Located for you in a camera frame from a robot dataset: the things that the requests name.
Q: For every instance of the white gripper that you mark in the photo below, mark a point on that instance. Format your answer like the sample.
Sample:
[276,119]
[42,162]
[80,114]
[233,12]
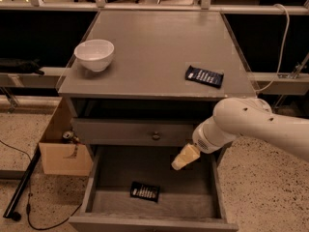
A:
[203,139]

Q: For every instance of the black chocolate rxbar wrapper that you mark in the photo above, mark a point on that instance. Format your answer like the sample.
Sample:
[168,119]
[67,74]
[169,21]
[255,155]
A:
[144,191]

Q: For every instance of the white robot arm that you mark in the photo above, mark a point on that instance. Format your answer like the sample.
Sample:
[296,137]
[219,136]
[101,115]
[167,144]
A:
[235,117]

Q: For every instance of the round brass drawer knob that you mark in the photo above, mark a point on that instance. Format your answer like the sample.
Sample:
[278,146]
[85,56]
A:
[156,136]

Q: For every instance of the open grey middle drawer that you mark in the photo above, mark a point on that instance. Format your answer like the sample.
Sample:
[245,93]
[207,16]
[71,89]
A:
[189,200]

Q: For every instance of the grey drawer cabinet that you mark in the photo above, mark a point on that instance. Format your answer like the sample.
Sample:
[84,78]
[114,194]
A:
[145,81]

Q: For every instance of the closed grey upper drawer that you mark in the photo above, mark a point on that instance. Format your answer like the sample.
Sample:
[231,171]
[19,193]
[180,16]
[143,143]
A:
[132,133]

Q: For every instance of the blue snack bar wrapper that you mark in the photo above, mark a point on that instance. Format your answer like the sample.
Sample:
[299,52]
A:
[205,77]

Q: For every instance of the metal drink can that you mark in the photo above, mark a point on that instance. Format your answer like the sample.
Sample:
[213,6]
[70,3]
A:
[68,135]

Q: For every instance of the cardboard box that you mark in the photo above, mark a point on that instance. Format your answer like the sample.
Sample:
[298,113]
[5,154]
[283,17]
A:
[60,156]

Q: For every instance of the white ceramic bowl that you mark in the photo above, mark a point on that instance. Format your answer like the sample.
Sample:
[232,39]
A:
[95,55]

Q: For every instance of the black metal floor bar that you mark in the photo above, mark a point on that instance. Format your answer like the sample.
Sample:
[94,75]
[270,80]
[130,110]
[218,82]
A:
[23,178]

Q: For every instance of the black object on rail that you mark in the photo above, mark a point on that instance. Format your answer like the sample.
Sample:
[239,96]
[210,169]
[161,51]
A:
[9,65]

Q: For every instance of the metal railing frame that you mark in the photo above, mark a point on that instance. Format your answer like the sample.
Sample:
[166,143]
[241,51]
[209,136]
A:
[297,7]

